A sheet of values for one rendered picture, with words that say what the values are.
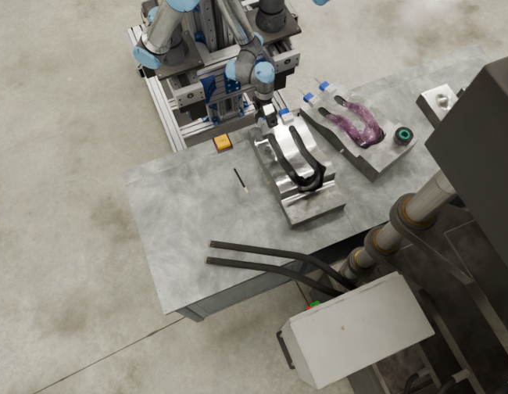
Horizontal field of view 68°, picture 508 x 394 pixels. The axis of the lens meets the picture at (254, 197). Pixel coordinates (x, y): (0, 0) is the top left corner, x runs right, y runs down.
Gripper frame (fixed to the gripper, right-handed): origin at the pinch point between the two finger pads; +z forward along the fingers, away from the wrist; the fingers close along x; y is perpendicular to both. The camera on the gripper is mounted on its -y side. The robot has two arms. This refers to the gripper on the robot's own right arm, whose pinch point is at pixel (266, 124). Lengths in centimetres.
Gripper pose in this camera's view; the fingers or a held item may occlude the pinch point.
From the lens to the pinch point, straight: 178.2
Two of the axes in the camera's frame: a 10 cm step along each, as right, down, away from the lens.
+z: 0.2, 3.8, 9.2
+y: -3.8, -8.5, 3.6
